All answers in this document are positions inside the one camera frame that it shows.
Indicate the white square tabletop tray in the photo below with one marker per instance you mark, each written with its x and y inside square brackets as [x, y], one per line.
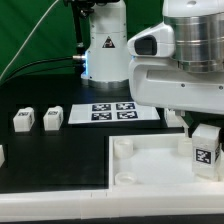
[158, 166]

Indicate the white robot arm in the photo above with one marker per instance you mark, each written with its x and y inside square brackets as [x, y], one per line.
[177, 64]

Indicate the white block left edge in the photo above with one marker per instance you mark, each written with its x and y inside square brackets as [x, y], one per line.
[2, 157]

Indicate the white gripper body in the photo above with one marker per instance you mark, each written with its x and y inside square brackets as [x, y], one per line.
[160, 83]

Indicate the white front fence rail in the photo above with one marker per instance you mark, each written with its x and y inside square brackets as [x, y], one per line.
[132, 201]

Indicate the white sheet with markers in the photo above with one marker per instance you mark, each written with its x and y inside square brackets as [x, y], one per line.
[111, 112]

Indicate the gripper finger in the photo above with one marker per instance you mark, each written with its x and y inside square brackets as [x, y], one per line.
[184, 125]

